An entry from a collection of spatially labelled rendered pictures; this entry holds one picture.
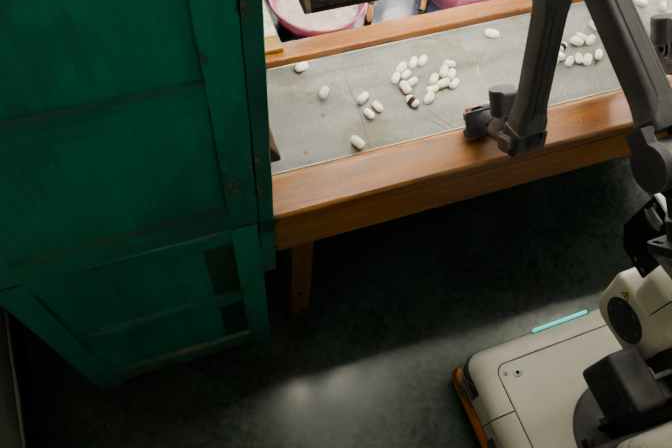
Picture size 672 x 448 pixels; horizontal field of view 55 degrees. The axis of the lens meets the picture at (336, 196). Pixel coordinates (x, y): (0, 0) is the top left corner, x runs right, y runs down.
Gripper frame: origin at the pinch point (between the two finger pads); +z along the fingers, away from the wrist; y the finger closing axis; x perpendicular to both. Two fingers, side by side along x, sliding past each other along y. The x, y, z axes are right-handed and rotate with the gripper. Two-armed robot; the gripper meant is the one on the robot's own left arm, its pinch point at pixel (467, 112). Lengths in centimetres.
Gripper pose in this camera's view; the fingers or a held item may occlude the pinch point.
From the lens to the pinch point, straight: 162.0
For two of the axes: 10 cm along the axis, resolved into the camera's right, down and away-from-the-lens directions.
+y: -9.4, 2.6, -2.0
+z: -2.9, -3.5, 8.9
